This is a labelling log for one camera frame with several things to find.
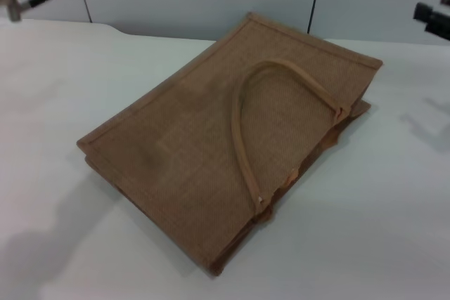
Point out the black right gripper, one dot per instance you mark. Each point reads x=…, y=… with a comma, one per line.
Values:
x=441, y=26

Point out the brown jute tote bag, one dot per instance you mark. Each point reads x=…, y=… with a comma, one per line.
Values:
x=211, y=145

